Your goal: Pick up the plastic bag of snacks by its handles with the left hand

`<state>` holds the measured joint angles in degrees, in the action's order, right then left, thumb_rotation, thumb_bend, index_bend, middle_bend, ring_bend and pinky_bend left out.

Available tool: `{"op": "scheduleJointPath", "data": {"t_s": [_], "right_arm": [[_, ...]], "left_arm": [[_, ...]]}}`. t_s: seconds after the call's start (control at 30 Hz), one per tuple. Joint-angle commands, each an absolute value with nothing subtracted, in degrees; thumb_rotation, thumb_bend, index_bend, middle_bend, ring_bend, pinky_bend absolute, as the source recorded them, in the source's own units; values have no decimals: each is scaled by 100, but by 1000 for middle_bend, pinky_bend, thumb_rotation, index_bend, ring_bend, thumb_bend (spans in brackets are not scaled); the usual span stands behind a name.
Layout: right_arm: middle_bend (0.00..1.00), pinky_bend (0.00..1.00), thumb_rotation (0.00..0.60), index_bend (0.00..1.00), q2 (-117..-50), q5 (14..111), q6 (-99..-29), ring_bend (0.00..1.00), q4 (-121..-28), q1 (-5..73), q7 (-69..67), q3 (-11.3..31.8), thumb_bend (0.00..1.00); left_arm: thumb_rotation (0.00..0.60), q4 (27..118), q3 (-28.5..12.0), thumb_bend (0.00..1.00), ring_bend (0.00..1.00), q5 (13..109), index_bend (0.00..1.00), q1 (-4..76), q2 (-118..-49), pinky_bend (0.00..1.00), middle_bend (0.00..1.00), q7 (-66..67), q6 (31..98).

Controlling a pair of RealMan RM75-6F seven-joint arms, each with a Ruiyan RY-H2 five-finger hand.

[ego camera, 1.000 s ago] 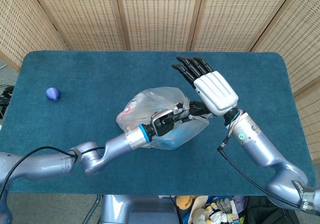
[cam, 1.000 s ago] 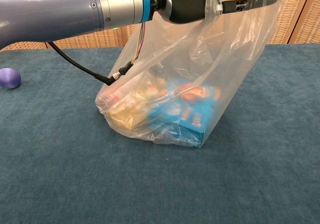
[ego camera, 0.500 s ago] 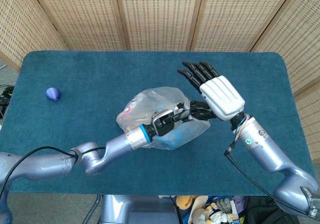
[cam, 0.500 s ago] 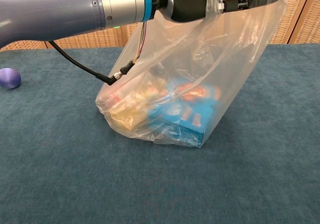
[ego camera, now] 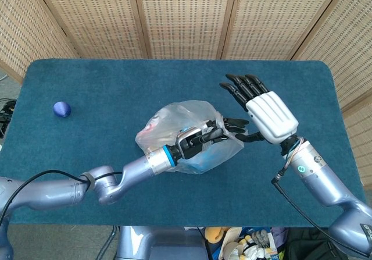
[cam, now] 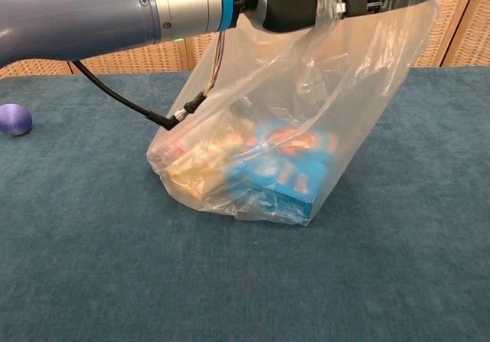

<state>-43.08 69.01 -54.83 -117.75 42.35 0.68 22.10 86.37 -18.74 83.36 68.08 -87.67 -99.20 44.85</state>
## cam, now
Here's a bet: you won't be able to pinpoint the teal velvet table cloth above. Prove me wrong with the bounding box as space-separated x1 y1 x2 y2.
0 65 490 342

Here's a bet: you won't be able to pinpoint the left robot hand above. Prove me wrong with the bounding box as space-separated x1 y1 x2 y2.
233 0 432 34

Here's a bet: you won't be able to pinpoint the coloured left wrist wires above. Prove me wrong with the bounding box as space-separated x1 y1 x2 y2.
202 30 230 97

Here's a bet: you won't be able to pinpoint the transparent plastic carrier bag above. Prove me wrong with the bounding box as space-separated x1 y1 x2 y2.
147 0 440 227

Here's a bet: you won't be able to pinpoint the yellow bottle with colourful label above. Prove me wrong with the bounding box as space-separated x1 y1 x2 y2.
164 131 250 202

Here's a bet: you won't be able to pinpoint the blue-purple egg-shaped ball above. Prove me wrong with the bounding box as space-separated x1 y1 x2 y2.
0 103 34 137

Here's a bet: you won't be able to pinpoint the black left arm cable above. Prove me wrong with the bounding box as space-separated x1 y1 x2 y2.
72 60 211 132

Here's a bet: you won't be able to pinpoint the red and white snack pack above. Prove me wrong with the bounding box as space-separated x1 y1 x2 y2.
162 127 207 164

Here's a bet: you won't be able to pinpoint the blue cookie box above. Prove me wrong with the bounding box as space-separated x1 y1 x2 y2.
225 125 341 227

